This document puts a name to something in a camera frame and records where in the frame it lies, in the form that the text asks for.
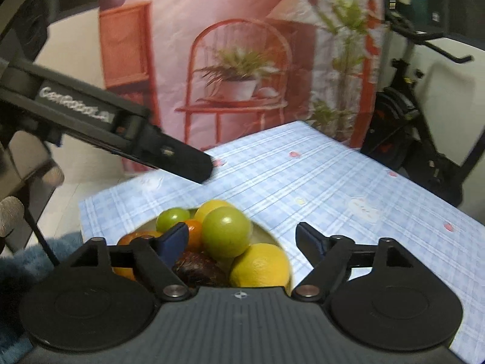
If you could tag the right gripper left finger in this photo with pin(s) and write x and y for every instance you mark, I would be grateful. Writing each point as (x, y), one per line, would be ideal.
(153, 262)

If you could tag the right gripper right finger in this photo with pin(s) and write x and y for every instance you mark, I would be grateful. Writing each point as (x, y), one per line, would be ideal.
(332, 259)

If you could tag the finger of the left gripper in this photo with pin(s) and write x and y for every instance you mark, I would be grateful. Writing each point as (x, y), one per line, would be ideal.
(153, 148)

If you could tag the small orange mandarin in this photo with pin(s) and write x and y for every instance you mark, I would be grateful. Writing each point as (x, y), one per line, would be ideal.
(124, 260)

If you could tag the green lime fruit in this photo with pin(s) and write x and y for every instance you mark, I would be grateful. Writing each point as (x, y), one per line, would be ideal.
(171, 217)

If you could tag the purple mangosteen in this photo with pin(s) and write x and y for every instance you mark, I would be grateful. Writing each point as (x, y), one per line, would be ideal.
(197, 269)

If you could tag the bright orange kumquat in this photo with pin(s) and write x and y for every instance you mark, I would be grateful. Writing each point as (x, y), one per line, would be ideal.
(194, 235)

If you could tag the yellow lemon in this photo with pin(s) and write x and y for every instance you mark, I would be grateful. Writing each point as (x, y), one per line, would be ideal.
(261, 265)
(208, 207)

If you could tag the small green fruit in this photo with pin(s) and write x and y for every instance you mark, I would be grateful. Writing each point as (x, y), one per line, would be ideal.
(226, 232)

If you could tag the gloved left hand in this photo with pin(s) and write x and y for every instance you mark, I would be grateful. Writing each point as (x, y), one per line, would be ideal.
(24, 161)

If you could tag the blue fluffy rug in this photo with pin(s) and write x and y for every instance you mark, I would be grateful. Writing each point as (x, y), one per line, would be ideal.
(19, 273)

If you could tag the pink printed wall tapestry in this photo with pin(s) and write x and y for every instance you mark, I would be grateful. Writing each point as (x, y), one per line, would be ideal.
(212, 71)

